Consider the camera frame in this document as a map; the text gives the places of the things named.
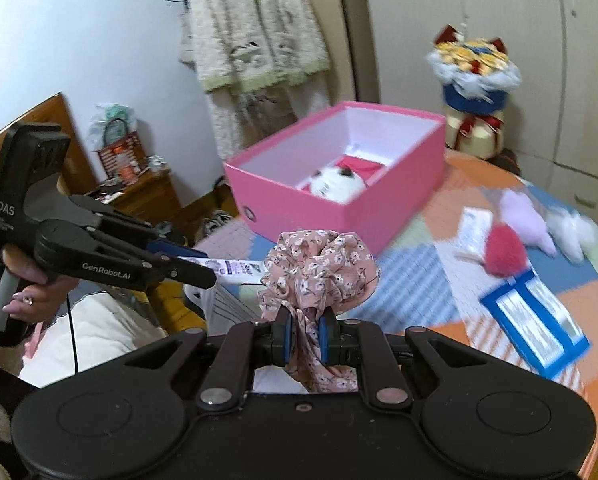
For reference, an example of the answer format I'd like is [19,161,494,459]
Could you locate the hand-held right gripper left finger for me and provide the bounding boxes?
[124,305,296,411]

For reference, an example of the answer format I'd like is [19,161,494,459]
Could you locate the pink cardboard box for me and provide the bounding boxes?
[224,101,447,256]

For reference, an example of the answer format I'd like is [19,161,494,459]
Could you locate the flower bouquet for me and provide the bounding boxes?
[425,24,522,158]

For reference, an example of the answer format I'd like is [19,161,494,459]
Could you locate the patterned slippers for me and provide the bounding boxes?
[201,210,237,236]

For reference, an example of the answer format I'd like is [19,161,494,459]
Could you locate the blue tissue pack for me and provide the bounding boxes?
[480,269,592,378]

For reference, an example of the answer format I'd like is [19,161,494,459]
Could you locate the purple plush toy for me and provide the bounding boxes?
[499,190,557,253]

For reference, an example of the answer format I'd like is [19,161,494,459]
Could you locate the white fluffy item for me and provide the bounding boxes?
[546,209,598,263]

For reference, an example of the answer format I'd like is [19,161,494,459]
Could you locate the black cable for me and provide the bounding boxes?
[66,296,78,375]

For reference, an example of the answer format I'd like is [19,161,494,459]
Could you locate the beige wardrobe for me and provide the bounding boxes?
[359,0,598,241]

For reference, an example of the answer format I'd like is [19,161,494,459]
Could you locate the fuzzy cream cardigan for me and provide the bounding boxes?
[179,0,332,93]

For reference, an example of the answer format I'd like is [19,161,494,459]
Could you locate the white tissue pack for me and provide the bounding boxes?
[454,207,494,261]

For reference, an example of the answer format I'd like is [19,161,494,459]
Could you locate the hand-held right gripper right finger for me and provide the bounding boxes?
[319,307,484,410]

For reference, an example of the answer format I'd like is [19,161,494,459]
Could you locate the white plush toy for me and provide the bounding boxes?
[296,166,369,204]

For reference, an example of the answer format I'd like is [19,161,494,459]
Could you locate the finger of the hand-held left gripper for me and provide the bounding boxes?
[86,225,217,290]
[69,194,197,263]

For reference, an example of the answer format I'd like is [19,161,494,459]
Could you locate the white quilt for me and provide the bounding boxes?
[19,290,170,387]

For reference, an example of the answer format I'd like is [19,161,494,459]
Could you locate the patchwork tablecloth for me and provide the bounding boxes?
[194,147,598,480]

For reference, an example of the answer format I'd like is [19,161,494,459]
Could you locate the pink fluffy pompom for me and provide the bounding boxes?
[481,224,530,277]

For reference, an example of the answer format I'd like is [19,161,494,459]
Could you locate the orange printed gift bag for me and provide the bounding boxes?
[96,119,145,183]

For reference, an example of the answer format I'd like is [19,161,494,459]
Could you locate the purple print tissue pack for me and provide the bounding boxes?
[176,255,265,286]

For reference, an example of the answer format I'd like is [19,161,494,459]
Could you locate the red cloth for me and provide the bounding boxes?
[336,155,385,181]

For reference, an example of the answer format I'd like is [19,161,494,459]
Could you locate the fuzzy cream pants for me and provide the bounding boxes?
[206,77,330,161]

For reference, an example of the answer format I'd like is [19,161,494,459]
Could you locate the wooden bed headboard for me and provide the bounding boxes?
[0,92,100,196]

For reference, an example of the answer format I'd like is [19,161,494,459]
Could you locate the person's left hand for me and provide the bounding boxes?
[2,247,80,318]

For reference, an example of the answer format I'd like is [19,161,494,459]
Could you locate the pink floral cloth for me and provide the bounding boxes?
[257,229,381,395]

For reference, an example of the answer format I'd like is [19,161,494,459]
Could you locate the black suitcase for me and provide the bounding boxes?
[494,150,522,176]

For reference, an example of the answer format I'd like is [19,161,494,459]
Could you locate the wooden nightstand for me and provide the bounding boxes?
[82,167,182,216]

